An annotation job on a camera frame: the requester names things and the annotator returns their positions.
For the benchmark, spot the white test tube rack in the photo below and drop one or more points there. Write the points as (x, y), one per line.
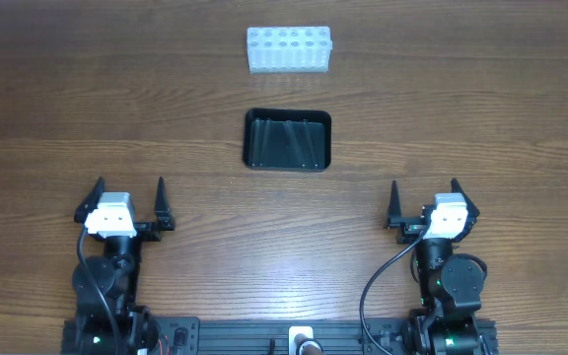
(289, 54)

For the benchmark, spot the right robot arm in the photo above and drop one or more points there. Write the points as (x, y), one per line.
(456, 286)

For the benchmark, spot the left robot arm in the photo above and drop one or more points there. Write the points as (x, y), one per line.
(92, 281)

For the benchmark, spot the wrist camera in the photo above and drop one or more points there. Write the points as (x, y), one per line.
(111, 217)
(447, 217)

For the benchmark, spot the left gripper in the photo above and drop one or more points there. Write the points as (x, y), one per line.
(153, 229)

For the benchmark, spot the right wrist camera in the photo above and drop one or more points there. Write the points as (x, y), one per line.
(447, 217)

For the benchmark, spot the mounting rail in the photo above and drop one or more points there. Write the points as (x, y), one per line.
(244, 337)

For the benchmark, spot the black tray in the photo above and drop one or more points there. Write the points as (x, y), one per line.
(276, 148)

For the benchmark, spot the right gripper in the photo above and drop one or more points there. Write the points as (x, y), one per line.
(407, 229)

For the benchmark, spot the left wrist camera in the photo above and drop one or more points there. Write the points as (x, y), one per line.
(111, 217)

